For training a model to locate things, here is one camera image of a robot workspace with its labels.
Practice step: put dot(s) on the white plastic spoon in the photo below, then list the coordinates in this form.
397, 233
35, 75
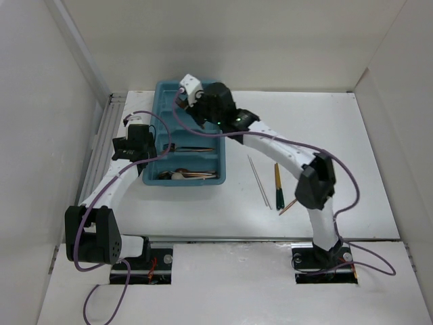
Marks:
178, 176

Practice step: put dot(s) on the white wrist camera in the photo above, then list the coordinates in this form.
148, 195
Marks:
133, 119
192, 87

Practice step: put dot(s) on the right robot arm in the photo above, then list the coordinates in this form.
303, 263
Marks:
313, 170

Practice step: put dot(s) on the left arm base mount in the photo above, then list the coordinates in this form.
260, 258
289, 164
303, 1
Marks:
150, 263

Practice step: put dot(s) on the copper fork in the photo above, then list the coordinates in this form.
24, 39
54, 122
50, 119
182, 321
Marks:
182, 103
174, 148

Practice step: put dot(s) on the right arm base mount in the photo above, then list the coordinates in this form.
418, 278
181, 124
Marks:
310, 270

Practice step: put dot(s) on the gold green-handled chopstick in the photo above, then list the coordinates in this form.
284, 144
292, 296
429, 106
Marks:
282, 199
277, 187

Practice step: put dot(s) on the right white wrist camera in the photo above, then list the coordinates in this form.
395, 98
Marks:
192, 87

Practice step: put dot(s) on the aluminium frame rail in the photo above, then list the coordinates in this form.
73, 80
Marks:
104, 125

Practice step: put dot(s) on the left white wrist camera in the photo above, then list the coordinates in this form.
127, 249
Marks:
133, 119

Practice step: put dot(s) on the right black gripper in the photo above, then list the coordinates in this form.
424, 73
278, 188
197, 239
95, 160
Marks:
193, 110

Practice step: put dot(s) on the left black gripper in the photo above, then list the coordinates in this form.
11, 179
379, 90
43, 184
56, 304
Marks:
120, 143

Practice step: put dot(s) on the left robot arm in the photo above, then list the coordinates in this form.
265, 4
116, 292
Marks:
92, 234

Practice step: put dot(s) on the dark wooden spoon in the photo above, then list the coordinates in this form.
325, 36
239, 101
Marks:
182, 170

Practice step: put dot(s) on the blue plastic cutlery tray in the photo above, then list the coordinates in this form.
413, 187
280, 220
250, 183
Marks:
170, 129

